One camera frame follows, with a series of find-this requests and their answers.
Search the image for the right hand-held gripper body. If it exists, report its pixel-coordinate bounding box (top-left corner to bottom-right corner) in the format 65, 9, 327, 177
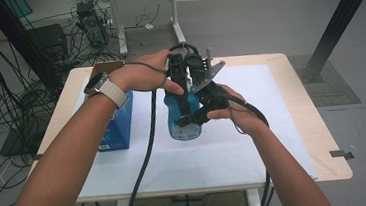
189, 59, 232, 114

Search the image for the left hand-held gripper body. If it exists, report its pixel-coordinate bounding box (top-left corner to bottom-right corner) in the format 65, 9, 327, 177
164, 40, 218, 100

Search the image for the blue bottle with white cap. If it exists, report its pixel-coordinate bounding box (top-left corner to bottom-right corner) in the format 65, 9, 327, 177
161, 69, 206, 143

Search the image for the blue cardboard box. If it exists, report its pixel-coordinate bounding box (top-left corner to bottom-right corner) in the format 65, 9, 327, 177
88, 58, 139, 154

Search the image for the person's left hand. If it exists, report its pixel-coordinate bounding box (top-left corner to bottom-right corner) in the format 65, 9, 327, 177
105, 47, 185, 103

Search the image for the person's right hand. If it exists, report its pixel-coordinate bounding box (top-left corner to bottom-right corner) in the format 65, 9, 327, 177
204, 80, 270, 141

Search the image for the white table mat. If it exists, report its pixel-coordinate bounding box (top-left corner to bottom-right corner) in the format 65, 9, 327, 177
66, 57, 318, 203

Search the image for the white-legged background desk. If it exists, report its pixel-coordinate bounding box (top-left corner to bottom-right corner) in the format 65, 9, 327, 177
90, 0, 215, 59

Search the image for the black computer tower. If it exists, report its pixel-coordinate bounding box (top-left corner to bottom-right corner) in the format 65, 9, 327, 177
75, 0, 111, 50

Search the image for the light wooden table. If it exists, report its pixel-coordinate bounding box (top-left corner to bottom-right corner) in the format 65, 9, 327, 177
7, 44, 357, 206

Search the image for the grey floor mat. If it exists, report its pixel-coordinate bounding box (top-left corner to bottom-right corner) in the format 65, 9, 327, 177
286, 50, 362, 111

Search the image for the black equipment box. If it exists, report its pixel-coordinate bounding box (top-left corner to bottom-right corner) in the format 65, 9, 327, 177
25, 22, 70, 65

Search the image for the black tape strip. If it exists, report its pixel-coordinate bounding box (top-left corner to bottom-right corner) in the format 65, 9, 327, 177
329, 148, 355, 162

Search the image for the teal board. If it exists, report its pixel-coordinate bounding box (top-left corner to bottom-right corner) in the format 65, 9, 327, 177
2, 0, 35, 20

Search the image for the black floor mat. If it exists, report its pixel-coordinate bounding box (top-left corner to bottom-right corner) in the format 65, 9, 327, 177
0, 110, 56, 158

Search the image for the left hand-held gripper cable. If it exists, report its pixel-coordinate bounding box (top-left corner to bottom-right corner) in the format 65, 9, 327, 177
115, 89, 168, 206

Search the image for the wristwatch with beige strap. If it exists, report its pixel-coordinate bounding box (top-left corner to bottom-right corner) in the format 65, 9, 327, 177
81, 69, 131, 113

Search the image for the black metal frame post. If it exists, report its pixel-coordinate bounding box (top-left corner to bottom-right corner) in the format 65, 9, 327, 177
290, 0, 366, 86
0, 0, 65, 100

